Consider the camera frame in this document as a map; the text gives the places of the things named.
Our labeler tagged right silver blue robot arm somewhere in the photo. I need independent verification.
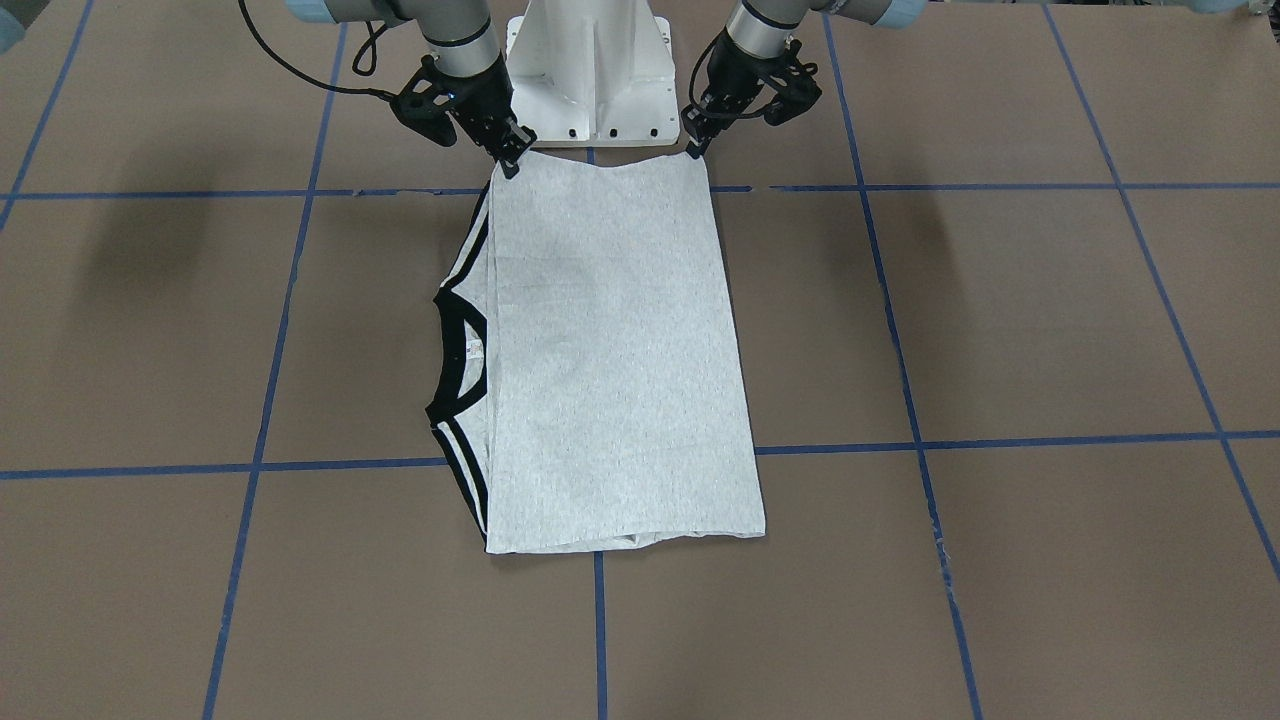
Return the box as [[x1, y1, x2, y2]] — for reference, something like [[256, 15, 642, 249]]
[[287, 1, 538, 179]]

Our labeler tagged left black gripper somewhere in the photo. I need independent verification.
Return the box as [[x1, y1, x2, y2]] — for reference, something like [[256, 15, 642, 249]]
[[684, 32, 822, 159]]

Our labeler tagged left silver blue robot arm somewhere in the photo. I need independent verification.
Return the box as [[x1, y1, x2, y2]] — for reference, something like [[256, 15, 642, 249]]
[[680, 1, 925, 159]]

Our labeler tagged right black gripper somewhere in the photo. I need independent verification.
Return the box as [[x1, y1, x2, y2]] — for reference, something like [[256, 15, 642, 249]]
[[390, 55, 538, 181]]

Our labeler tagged grey cartoon print t-shirt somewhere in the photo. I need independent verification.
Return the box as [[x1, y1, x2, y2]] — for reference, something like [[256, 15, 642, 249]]
[[426, 152, 765, 555]]

